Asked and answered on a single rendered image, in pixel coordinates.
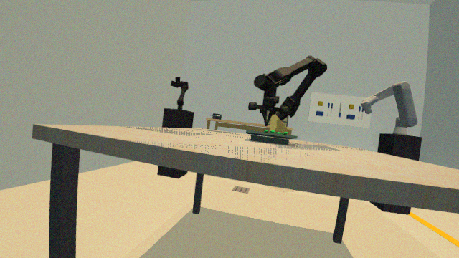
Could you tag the pale green switch panel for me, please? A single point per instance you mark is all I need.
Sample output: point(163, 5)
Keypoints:
point(278, 137)

